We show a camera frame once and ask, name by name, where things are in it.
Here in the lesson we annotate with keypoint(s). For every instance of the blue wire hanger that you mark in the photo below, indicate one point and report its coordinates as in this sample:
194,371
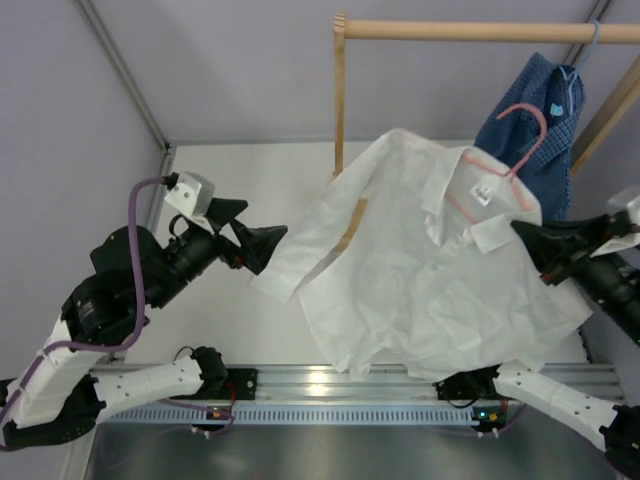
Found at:
565,94

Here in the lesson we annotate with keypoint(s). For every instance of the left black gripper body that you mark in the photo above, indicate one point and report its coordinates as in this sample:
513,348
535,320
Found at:
221,245

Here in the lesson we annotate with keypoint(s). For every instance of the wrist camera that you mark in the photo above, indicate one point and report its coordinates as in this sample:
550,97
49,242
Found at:
622,226
190,195

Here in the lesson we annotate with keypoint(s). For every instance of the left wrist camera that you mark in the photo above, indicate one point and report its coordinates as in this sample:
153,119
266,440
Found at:
190,195

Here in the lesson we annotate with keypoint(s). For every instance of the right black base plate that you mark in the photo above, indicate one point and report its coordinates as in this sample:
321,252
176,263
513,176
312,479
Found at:
464,389

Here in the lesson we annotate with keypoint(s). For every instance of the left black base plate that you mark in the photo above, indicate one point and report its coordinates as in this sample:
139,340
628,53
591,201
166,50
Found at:
241,385

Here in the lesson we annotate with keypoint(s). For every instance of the pink wire hanger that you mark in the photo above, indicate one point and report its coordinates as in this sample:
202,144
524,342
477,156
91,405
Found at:
489,187

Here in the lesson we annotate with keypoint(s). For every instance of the blue checked shirt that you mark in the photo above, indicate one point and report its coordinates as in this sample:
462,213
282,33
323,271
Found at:
547,175

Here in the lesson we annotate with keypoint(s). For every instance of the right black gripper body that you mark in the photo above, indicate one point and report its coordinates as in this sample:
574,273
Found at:
607,280

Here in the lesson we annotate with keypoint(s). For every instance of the slotted grey cable duct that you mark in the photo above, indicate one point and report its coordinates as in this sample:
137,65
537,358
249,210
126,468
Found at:
333,415

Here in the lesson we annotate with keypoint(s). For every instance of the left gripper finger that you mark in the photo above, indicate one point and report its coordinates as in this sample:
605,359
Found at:
222,211
257,245

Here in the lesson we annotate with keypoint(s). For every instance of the aluminium corner post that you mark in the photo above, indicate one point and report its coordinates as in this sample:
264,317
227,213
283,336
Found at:
92,17

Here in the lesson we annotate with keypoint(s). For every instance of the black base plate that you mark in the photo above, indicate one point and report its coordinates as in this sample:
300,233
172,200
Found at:
241,385
464,389

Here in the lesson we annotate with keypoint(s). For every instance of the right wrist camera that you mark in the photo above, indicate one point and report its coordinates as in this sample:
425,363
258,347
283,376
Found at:
622,226

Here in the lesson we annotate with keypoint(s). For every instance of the wooden clothes rack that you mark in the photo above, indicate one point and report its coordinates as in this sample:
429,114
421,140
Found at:
624,95

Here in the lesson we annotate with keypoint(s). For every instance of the white shirt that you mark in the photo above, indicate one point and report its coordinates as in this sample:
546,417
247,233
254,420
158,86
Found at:
382,261

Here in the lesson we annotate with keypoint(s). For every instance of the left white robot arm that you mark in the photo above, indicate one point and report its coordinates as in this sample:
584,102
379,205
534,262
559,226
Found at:
59,400

